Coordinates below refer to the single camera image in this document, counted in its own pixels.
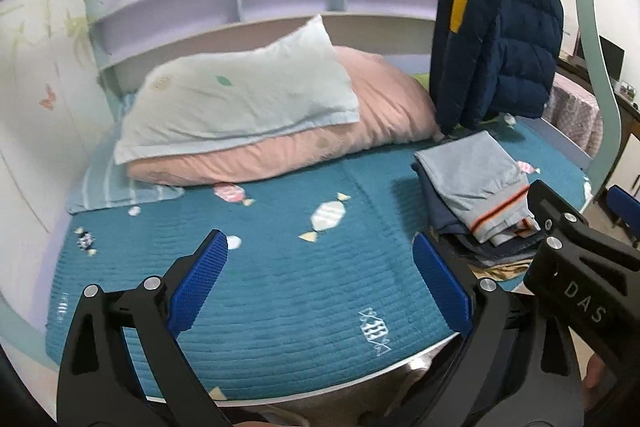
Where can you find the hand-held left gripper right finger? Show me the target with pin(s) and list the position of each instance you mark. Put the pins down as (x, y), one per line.
(442, 287)

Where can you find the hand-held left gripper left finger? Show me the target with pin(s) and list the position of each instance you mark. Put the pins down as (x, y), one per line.
(197, 282)

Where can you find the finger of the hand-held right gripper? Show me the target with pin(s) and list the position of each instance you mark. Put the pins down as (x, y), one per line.
(555, 204)
(625, 214)

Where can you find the navy and grey sweatshirt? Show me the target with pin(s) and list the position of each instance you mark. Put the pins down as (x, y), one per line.
(470, 177)

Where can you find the patterned tablecloth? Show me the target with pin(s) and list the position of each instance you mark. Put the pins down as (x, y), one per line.
(575, 112)

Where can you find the teal quilted bedspread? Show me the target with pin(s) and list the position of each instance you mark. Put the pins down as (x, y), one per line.
(300, 297)

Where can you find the light blue striped pillow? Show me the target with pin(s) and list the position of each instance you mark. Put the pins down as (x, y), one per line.
(100, 192)

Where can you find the black monitor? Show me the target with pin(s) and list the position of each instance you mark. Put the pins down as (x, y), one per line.
(611, 57)

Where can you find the navy and yellow puffer jacket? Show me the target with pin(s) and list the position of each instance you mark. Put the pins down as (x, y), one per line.
(525, 47)

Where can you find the pale green pillow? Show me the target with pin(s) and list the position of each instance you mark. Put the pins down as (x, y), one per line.
(225, 107)

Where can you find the lime green cloth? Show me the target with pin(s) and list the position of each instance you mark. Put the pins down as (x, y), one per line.
(422, 83)

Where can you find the pink pillow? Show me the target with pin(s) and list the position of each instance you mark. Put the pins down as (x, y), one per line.
(385, 107)

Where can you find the light green bed frame post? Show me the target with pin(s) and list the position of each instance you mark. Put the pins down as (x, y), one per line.
(600, 82)

